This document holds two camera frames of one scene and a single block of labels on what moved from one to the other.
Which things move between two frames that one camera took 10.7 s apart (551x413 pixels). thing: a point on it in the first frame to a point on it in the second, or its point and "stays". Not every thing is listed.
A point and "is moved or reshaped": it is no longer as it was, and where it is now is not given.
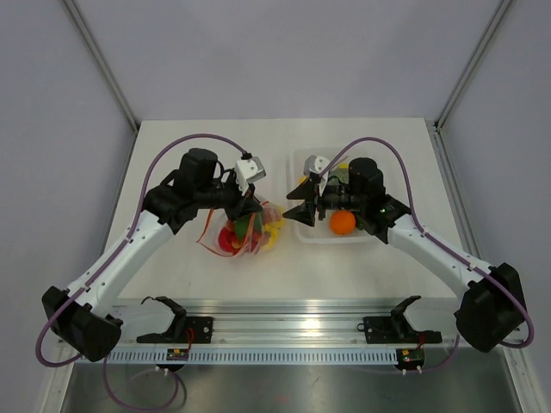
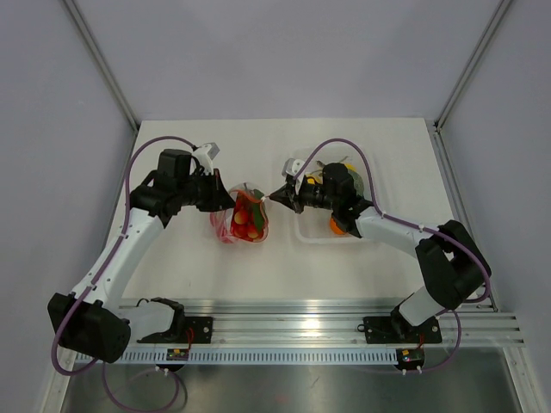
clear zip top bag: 246,237 is moved or reshaped
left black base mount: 183,329 stays
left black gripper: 244,204 to 219,198
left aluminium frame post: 102,59 stays
